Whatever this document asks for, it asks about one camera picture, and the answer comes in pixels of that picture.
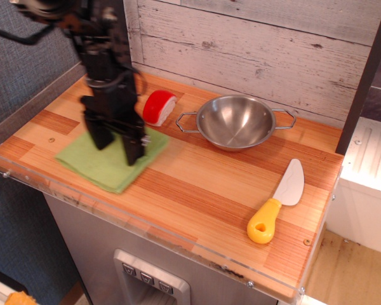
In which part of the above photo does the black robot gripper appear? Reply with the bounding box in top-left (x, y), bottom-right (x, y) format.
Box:
top-left (81, 74), bottom-right (149, 166)

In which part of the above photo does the green towel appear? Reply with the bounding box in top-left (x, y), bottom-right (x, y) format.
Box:
top-left (56, 128), bottom-right (170, 194)

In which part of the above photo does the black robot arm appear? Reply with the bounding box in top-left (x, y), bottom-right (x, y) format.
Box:
top-left (13, 1), bottom-right (149, 165)

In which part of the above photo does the red white toy sushi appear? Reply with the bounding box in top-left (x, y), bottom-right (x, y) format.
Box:
top-left (143, 90), bottom-right (177, 127)

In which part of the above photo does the clear acrylic edge guard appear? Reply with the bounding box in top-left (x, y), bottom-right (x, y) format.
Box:
top-left (0, 150), bottom-right (306, 301)

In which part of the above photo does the grey toy fridge cabinet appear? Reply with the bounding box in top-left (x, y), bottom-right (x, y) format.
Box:
top-left (45, 195), bottom-right (277, 304)

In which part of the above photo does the silver dispenser button panel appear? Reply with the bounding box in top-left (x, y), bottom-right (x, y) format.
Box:
top-left (114, 249), bottom-right (191, 304)

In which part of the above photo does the orange object bottom left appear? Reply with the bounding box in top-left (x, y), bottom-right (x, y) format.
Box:
top-left (4, 292), bottom-right (37, 305)

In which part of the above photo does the white toy sink unit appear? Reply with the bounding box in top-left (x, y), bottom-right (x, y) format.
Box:
top-left (326, 118), bottom-right (381, 252)

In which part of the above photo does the dark grey left post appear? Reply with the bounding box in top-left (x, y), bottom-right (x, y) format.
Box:
top-left (112, 0), bottom-right (131, 67)

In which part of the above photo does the dark grey post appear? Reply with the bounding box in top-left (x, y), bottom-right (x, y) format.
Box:
top-left (335, 21), bottom-right (381, 155)
top-left (112, 0), bottom-right (131, 67)

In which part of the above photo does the steel bowl with wire handles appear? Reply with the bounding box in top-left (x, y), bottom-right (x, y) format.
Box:
top-left (176, 95), bottom-right (297, 152)

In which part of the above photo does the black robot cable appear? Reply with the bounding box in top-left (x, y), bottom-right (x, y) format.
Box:
top-left (0, 15), bottom-right (149, 96)

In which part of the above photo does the yellow handled toy knife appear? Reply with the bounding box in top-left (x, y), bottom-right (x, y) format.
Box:
top-left (246, 159), bottom-right (305, 244)

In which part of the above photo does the dark grey right post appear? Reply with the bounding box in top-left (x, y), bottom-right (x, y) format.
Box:
top-left (335, 21), bottom-right (381, 155)

